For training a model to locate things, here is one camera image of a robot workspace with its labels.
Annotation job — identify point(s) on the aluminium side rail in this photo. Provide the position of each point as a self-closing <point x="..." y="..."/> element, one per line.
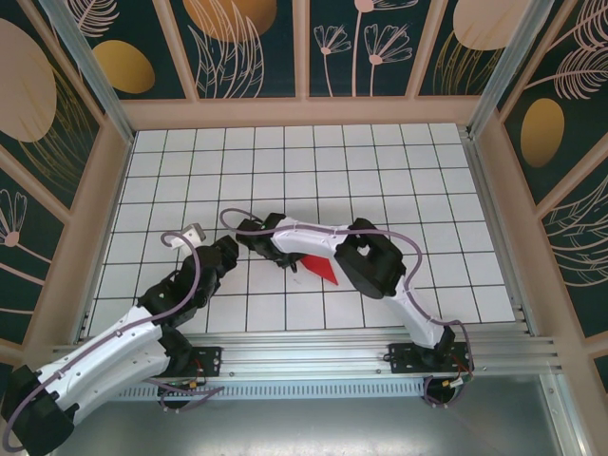
<point x="501" y="237"/>

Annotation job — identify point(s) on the aluminium mounting rail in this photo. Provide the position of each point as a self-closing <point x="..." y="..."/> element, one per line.
<point x="304" y="354"/>

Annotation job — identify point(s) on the grey metal sheet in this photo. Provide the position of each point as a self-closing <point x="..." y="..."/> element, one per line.
<point x="304" y="427"/>

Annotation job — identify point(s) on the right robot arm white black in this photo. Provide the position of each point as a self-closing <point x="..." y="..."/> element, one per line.
<point x="304" y="237"/>

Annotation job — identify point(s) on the aluminium frame post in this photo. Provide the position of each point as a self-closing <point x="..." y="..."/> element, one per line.
<point x="89" y="71"/>
<point x="503" y="71"/>

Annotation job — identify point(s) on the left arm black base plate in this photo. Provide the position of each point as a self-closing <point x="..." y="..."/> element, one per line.
<point x="211" y="356"/>

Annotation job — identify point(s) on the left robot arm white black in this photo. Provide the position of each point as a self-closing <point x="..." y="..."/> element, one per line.
<point x="109" y="351"/>

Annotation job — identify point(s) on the white grid table mat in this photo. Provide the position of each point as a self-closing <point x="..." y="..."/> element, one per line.
<point x="214" y="157"/>

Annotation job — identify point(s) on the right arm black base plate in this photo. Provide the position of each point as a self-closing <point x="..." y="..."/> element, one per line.
<point x="404" y="356"/>

